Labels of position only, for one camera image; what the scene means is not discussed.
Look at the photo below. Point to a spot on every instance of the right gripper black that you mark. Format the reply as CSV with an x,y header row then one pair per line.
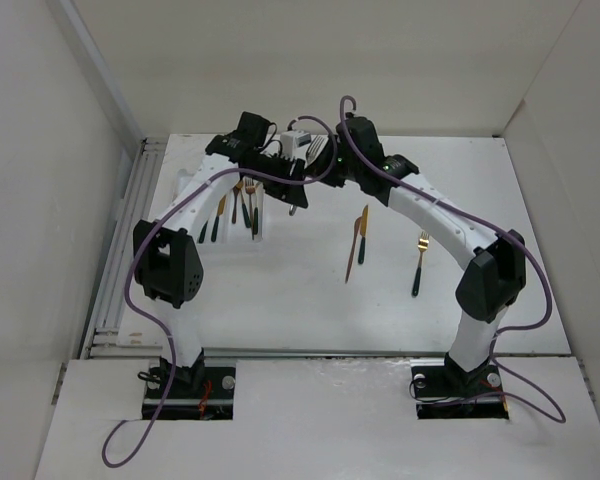
x,y
319,167

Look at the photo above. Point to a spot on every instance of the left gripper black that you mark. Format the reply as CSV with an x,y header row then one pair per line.
x,y
287,192

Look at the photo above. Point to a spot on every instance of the gold knife green handle short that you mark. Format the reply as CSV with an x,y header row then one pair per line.
x,y
363,232

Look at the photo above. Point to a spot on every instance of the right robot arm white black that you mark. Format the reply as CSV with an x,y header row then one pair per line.
x,y
493,264

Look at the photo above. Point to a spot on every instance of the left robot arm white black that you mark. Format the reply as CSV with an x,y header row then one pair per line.
x,y
166,270

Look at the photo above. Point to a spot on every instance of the white divided utensil tray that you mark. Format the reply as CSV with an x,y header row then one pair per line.
x,y
234,233

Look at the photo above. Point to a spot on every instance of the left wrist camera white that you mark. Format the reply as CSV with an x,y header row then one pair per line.
x,y
292,140

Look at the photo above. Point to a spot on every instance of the aluminium rail frame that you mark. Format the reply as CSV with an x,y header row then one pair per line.
x,y
104,320

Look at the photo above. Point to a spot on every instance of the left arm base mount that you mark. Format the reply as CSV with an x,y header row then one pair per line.
x,y
201,392

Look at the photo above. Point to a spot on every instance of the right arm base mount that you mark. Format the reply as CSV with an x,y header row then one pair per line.
x,y
443,391

